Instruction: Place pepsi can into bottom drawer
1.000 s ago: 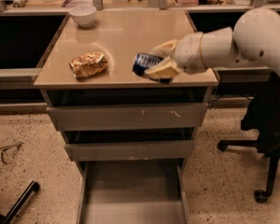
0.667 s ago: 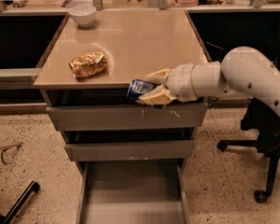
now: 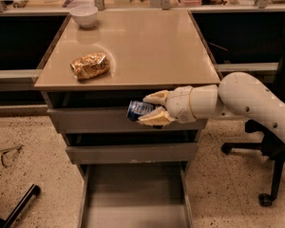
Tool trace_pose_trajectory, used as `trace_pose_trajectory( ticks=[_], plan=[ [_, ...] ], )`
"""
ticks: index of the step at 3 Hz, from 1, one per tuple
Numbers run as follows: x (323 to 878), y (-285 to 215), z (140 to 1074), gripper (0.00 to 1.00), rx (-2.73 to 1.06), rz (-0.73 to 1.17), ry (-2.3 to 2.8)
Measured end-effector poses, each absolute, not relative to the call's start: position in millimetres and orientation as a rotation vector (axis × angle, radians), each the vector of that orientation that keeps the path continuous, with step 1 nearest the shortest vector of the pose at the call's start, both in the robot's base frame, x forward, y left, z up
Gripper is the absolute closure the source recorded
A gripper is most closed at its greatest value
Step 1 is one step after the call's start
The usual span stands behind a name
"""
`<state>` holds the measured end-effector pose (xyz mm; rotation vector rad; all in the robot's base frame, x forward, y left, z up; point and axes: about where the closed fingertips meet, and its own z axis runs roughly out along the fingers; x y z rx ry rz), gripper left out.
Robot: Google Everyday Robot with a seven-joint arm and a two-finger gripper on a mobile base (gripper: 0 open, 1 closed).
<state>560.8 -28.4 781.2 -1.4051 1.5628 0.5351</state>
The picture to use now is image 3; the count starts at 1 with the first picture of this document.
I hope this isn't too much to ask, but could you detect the black chair leg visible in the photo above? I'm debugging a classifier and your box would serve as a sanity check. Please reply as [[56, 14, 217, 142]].
[[0, 184, 41, 228]]

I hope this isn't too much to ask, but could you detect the grey drawer cabinet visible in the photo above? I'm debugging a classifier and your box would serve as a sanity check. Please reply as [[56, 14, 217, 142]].
[[33, 8, 223, 228]]

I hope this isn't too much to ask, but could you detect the cable on floor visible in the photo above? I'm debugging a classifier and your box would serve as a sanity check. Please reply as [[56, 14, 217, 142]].
[[0, 144, 24, 168]]

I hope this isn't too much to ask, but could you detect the crumpled golden snack bag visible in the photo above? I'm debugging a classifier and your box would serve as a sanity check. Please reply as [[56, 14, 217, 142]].
[[70, 52, 110, 81]]

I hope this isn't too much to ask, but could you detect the black office chair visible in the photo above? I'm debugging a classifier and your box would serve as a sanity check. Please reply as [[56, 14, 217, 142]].
[[221, 33, 285, 206]]

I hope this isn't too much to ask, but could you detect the middle grey drawer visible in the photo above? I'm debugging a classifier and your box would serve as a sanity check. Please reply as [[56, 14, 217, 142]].
[[66, 142, 198, 164]]

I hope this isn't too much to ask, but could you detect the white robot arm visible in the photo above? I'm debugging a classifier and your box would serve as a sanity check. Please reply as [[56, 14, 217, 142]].
[[139, 72, 285, 143]]

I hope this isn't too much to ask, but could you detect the blue pepsi can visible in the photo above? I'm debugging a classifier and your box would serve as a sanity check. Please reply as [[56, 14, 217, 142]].
[[126, 101, 157, 124]]

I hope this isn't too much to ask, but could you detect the bottom grey open drawer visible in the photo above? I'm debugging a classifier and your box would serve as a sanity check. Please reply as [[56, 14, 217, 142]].
[[76, 162, 193, 228]]

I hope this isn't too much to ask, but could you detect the top grey drawer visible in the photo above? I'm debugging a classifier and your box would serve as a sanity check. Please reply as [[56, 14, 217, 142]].
[[47, 106, 207, 134]]

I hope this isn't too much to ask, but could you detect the white bowl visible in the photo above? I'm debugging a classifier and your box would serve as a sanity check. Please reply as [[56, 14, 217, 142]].
[[69, 5, 98, 28]]

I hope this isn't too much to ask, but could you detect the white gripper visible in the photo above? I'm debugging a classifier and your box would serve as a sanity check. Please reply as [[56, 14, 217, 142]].
[[138, 86, 197, 126]]

